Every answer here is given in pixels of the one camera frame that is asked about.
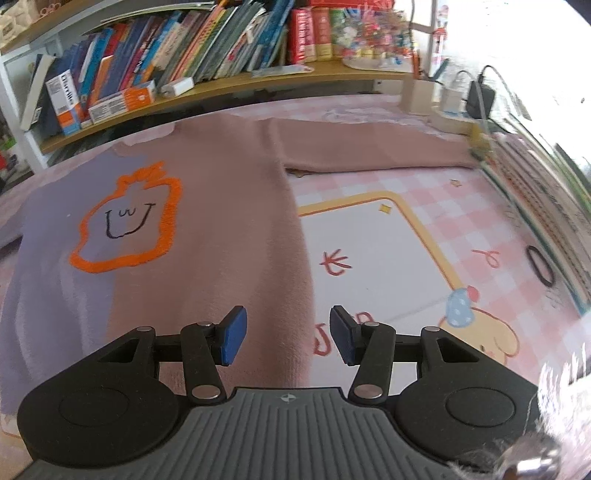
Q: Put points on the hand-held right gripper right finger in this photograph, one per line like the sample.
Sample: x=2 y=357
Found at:
x=341 y=337

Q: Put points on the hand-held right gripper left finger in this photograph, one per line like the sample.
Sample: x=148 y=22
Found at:
x=233 y=337

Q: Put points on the pink and purple sweater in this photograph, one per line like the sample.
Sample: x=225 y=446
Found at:
x=221 y=207

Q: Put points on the pink checked cartoon table mat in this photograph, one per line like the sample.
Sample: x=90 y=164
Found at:
x=369 y=240

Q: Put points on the person's fluffy white garment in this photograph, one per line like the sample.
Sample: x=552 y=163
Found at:
x=563 y=392

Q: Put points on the white power strip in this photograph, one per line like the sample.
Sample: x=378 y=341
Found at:
x=455 y=121

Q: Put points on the stack of striped books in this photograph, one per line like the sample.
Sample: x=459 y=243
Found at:
x=540 y=184

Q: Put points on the white wooden bookshelf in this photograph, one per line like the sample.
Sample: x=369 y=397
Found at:
x=258 y=84

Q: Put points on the white charger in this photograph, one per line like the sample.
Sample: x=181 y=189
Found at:
x=178 y=86

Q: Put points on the flat white and orange box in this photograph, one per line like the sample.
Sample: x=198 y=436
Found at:
x=122 y=101

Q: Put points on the white power adapter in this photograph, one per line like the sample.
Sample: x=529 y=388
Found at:
x=455 y=97

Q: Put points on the flat clear plastic packet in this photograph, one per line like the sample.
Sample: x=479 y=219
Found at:
x=281 y=70

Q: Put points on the black power adapter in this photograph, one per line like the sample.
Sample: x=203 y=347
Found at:
x=480 y=99

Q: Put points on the tall white and orange box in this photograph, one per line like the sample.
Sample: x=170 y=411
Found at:
x=64 y=101

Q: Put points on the row of colourful books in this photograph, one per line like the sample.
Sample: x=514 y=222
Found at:
x=184 y=46

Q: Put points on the colourful candy decoration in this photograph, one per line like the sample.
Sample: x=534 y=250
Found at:
x=369 y=37

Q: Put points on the thick white paperback book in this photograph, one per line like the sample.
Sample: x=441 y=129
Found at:
x=34 y=92

